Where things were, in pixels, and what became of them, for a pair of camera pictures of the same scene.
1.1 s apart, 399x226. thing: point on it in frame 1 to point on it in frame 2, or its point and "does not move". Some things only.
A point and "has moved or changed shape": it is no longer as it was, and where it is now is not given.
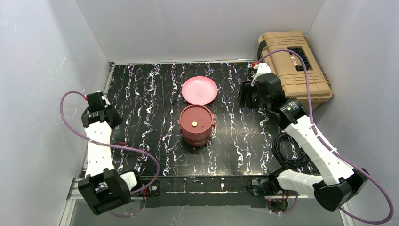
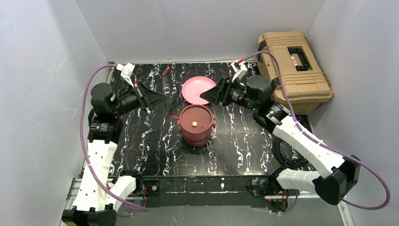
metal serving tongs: [165, 114] to [175, 106]
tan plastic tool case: [290, 67] does not move
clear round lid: [85, 164] has moved or changed shape
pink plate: [199, 90] does not move
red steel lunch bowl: [195, 123] does not move
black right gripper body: [244, 94] to [225, 92]
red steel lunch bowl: [195, 138] does not move
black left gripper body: [94, 101] to [140, 94]
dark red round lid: [196, 119] does not move
